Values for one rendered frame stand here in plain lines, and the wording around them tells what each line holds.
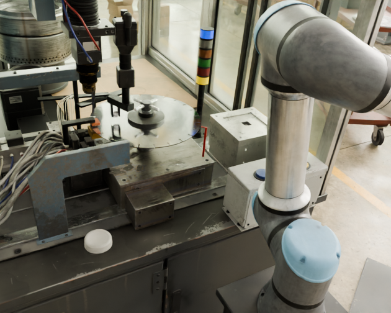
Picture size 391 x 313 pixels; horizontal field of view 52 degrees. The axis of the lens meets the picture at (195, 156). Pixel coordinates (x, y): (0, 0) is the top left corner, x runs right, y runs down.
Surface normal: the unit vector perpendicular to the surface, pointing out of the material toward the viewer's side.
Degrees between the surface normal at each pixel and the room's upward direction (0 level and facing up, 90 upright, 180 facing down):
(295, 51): 71
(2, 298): 0
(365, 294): 0
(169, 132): 0
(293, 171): 90
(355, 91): 97
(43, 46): 90
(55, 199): 90
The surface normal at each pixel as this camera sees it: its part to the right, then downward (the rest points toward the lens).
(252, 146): 0.47, 0.52
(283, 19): -0.58, -0.59
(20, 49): -0.02, 0.55
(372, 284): 0.08, -0.83
